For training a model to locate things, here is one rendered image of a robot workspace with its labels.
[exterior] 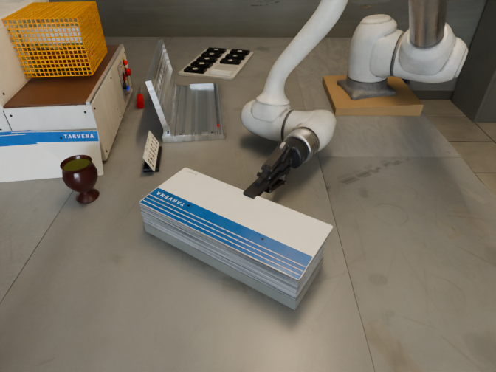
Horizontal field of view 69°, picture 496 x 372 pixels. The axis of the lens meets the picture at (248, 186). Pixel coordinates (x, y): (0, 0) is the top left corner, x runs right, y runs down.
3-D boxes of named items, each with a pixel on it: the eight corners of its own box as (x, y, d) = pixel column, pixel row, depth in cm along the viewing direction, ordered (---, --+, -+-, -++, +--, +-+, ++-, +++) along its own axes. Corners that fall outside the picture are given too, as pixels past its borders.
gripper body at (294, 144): (309, 140, 93) (293, 156, 87) (306, 167, 99) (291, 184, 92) (284, 133, 97) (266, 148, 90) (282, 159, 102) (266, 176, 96)
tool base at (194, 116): (225, 139, 121) (224, 129, 119) (163, 142, 119) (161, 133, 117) (219, 88, 156) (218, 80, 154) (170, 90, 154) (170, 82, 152)
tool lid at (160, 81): (150, 80, 106) (145, 82, 106) (171, 135, 118) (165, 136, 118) (162, 38, 141) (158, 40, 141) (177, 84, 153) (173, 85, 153)
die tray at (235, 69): (232, 80, 163) (232, 78, 163) (178, 74, 169) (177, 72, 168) (254, 53, 194) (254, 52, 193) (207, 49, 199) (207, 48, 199)
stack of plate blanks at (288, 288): (322, 266, 78) (328, 235, 72) (294, 310, 69) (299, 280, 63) (181, 201, 95) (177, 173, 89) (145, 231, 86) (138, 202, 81)
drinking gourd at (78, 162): (71, 209, 92) (57, 175, 85) (71, 191, 98) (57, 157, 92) (105, 202, 95) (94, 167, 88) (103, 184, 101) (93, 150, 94)
